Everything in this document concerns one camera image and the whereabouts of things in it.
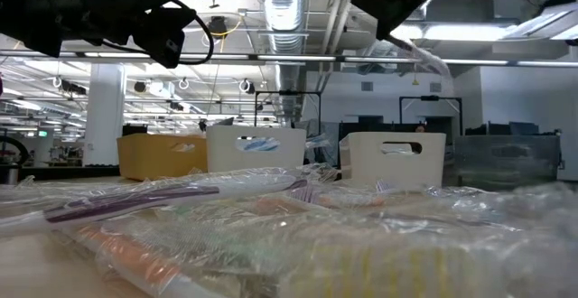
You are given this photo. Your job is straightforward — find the yellow toothbrush in wrapper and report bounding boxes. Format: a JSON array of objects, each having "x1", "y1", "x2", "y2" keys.
[{"x1": 279, "y1": 238, "x2": 498, "y2": 298}]

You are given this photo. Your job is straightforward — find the yellow plastic bin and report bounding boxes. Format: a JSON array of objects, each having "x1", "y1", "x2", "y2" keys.
[{"x1": 117, "y1": 134, "x2": 209, "y2": 182}]

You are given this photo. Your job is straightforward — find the rectangular ceiling light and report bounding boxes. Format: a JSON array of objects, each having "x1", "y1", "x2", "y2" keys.
[{"x1": 390, "y1": 21, "x2": 511, "y2": 42}]

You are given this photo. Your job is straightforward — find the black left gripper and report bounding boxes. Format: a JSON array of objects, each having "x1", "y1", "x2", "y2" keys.
[{"x1": 89, "y1": 0, "x2": 199, "y2": 70}]

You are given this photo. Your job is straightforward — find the black aluminium table frame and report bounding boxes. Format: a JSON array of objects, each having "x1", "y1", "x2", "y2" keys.
[{"x1": 0, "y1": 165, "x2": 342, "y2": 182}]

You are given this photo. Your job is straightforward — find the white pillar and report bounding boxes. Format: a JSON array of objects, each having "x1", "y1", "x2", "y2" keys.
[{"x1": 83, "y1": 62, "x2": 126, "y2": 167}]

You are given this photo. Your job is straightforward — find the black ceiling device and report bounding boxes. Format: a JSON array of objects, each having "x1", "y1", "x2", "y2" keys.
[{"x1": 206, "y1": 15, "x2": 229, "y2": 38}]

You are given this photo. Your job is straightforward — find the grey translucent plastic bin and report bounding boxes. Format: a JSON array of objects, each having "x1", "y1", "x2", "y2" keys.
[{"x1": 453, "y1": 135, "x2": 562, "y2": 193}]

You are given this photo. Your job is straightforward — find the long overhead beam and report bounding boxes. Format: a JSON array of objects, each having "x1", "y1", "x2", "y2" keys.
[{"x1": 0, "y1": 49, "x2": 578, "y2": 68}]

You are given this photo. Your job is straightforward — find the black round hoop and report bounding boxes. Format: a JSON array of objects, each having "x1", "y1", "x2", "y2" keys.
[{"x1": 0, "y1": 135, "x2": 31, "y2": 166}]

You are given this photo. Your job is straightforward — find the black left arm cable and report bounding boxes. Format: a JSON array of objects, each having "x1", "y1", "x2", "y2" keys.
[{"x1": 101, "y1": 0, "x2": 216, "y2": 67}]

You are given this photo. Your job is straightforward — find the silver spiral duct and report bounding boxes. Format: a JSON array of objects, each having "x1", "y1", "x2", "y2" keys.
[{"x1": 257, "y1": 0, "x2": 313, "y2": 127}]

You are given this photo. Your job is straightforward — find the toothbrush with purple bristles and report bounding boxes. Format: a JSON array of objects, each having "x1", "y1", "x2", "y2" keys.
[
  {"x1": 375, "y1": 178, "x2": 398, "y2": 193},
  {"x1": 283, "y1": 183, "x2": 321, "y2": 205}
]

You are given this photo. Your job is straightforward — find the white plastic bin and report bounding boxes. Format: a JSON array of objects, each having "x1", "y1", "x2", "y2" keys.
[
  {"x1": 339, "y1": 131, "x2": 448, "y2": 191},
  {"x1": 206, "y1": 125, "x2": 308, "y2": 173}
]

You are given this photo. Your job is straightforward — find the black workstation frame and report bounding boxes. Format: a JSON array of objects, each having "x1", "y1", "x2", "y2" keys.
[{"x1": 398, "y1": 94, "x2": 464, "y2": 136}]

